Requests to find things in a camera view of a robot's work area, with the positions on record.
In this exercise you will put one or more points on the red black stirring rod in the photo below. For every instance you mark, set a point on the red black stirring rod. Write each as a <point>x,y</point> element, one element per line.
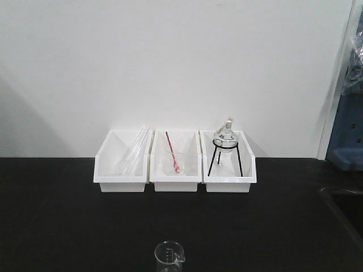
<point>175,163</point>

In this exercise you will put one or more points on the white left storage bin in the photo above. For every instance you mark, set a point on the white left storage bin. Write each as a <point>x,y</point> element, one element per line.
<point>112,149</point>

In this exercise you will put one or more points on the white storage bin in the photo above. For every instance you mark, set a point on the white storage bin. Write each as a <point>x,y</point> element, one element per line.
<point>231,172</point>
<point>112,149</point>
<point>193,162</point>

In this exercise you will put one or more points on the white middle storage bin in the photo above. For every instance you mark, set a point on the white middle storage bin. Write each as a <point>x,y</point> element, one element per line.
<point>193,162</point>

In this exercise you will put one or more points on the round glass alcohol lamp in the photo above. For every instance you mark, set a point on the round glass alcohol lamp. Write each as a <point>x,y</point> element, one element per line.
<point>225,139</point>

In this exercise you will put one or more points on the clear glass tubes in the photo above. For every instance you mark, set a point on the clear glass tubes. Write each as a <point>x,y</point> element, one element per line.
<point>125,165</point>

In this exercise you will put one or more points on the black sink basin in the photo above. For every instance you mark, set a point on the black sink basin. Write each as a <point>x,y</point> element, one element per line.
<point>346,204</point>

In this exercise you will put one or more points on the blue lab cabinet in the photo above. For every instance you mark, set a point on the blue lab cabinet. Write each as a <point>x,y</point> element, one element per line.
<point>345,146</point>

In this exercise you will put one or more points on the white right storage bin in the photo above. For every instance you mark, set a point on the white right storage bin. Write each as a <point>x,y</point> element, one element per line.
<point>231,172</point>

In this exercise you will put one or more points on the clear glass beaker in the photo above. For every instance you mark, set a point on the clear glass beaker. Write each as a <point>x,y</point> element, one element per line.
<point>169,256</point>

